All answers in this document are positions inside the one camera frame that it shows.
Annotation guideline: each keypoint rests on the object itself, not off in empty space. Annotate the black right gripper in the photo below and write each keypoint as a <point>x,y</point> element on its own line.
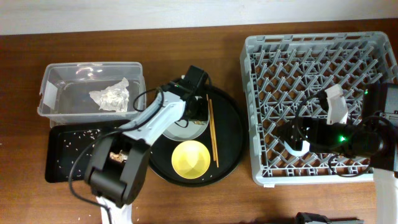
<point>316,126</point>

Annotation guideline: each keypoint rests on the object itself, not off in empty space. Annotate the grey plate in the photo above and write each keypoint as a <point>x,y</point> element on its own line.
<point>185,131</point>

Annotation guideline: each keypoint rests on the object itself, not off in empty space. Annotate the yellow bowl with scraps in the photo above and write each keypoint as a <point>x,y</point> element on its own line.
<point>191,159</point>

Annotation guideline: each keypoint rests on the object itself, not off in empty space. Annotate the white napkin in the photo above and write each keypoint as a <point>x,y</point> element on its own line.
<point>113,98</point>

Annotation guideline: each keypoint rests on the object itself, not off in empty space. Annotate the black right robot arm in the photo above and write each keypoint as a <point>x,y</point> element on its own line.
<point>374,138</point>

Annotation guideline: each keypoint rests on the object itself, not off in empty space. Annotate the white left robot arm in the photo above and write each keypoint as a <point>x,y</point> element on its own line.
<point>117,169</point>

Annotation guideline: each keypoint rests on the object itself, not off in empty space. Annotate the grey dishwasher rack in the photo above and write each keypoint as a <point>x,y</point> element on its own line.
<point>281,73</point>

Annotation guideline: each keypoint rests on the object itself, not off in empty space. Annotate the round black serving tray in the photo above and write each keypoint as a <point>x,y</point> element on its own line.
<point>231,137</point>

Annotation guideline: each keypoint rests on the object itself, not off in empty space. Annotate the black object bottom edge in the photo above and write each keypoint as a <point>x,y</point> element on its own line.
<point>311,218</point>

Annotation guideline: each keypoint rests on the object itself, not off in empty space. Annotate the wooden chopstick right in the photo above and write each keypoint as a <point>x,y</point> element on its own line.
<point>214,133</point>

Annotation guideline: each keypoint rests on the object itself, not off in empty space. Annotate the pile of food scraps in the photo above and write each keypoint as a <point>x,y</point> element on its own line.
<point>120,157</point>

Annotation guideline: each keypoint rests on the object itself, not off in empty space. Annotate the clear plastic bin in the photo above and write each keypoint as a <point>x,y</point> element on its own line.
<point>74,82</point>

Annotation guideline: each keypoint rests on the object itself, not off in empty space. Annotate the black rectangular tray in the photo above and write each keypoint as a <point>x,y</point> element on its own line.
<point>66,143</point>

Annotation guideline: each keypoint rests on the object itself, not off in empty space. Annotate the white label on bin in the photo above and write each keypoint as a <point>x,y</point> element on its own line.
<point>50,95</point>

